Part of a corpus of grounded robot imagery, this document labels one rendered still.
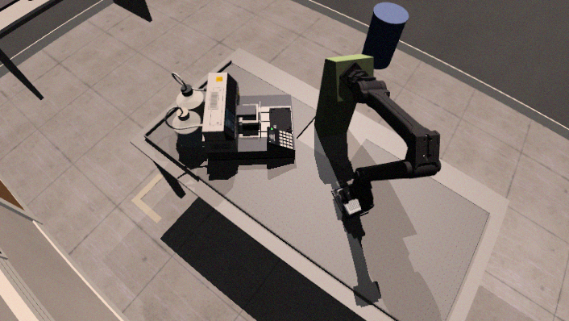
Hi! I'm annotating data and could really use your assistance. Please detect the black raised edge strip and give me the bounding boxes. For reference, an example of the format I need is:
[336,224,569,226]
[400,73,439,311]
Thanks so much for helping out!
[144,60,232,179]

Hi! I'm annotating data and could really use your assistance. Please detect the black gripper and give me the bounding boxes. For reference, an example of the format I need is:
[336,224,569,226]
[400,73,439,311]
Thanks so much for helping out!
[338,184,357,205]

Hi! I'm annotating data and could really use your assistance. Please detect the white well plate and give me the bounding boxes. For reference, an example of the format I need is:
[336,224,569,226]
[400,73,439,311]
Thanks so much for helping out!
[344,199,361,215]

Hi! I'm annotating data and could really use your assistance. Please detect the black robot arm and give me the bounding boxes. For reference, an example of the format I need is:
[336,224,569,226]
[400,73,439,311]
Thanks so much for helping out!
[339,62,441,211]

